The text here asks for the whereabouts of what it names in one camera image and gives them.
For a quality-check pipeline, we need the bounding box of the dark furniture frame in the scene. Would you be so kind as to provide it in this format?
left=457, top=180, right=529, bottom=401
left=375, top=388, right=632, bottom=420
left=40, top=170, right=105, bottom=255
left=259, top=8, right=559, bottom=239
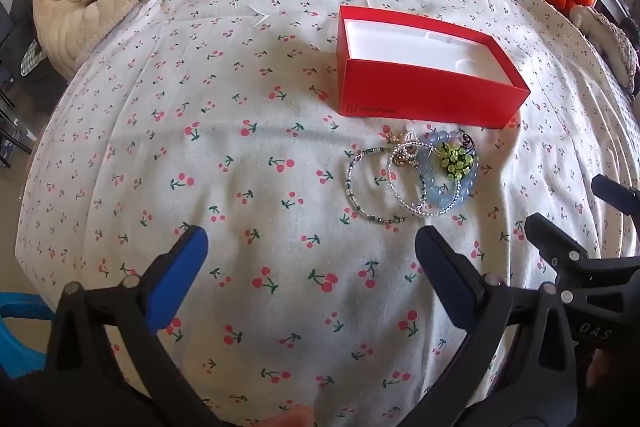
left=0, top=0, right=46, bottom=168

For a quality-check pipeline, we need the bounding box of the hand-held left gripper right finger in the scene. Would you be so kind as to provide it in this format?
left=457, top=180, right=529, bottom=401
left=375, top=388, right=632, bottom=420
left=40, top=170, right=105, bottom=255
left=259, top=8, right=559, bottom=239
left=400, top=225, right=586, bottom=427

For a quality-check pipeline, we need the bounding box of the red cardboard box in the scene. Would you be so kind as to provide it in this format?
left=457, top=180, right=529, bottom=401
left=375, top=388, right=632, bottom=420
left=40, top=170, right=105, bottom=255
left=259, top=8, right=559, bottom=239
left=336, top=5, right=532, bottom=129

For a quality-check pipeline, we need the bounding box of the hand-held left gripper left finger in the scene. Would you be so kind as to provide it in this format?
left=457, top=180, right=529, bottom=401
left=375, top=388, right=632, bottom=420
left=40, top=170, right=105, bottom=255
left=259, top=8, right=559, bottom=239
left=47, top=224, right=221, bottom=427

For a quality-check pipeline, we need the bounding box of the small pearl ring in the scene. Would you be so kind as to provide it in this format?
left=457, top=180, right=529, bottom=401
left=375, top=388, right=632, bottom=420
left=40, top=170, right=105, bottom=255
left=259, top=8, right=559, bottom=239
left=395, top=134, right=423, bottom=158

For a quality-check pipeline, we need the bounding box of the blue plastic stool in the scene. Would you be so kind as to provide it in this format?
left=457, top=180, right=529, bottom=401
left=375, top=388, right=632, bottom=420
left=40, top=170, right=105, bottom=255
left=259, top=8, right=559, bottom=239
left=0, top=291, right=56, bottom=380

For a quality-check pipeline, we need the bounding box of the floral fabric cushion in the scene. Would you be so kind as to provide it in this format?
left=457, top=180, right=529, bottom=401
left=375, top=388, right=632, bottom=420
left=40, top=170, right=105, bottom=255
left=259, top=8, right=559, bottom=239
left=570, top=4, right=640, bottom=82

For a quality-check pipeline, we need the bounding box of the blue bead bracelet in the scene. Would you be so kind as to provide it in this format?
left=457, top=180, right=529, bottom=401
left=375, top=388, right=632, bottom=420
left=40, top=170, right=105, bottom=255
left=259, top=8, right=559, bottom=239
left=417, top=129, right=478, bottom=215

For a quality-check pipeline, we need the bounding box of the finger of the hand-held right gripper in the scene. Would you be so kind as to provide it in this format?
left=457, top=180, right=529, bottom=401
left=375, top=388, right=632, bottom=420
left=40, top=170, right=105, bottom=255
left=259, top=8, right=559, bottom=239
left=591, top=174, right=640, bottom=214
left=525, top=213, right=588, bottom=280

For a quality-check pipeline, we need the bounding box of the cherry print bedsheet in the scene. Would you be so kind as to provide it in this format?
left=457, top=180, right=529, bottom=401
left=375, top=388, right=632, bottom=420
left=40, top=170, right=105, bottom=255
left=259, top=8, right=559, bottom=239
left=15, top=0, right=640, bottom=427

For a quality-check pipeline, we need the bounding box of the green bead bracelet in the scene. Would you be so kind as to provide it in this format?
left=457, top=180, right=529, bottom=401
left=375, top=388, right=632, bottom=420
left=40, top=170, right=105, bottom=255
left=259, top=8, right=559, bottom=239
left=436, top=142, right=468, bottom=180

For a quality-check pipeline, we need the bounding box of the dark beaded bracelet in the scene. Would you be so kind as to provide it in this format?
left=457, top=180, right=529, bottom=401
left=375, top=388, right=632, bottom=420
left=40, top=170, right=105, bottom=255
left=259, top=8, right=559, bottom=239
left=346, top=147, right=407, bottom=225

